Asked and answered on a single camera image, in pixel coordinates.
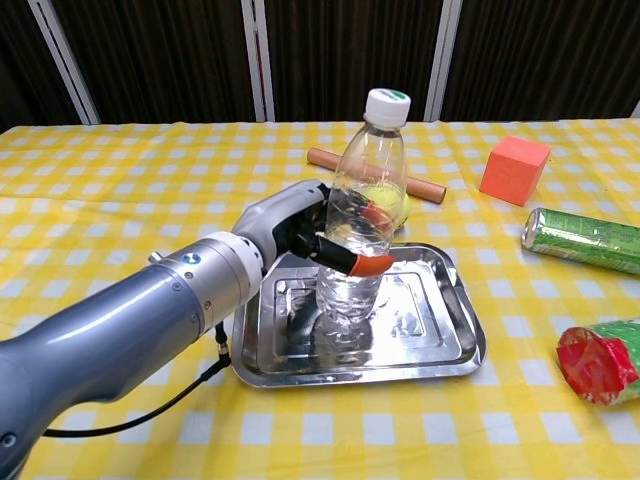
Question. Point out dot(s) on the yellow white checkered tablecloth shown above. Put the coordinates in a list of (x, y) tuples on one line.
[(350, 440)]

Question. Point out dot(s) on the transparent plastic water bottle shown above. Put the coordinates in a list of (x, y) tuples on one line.
[(370, 165)]

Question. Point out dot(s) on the rectangular metal tray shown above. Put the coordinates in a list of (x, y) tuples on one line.
[(425, 350)]

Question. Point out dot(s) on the brown wooden rod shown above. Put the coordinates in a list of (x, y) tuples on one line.
[(325, 157)]

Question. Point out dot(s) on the slim green drink can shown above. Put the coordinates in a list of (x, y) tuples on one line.
[(585, 239)]

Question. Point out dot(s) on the green canister with red lid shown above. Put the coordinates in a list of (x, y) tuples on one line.
[(595, 367)]

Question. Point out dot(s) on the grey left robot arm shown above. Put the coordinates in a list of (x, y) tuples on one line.
[(125, 325)]

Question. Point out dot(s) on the orange foam cube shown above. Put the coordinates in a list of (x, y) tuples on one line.
[(507, 175)]

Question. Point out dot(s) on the yellow tennis ball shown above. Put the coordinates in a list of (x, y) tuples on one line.
[(406, 210)]

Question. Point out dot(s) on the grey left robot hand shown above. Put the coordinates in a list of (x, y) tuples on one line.
[(280, 215)]

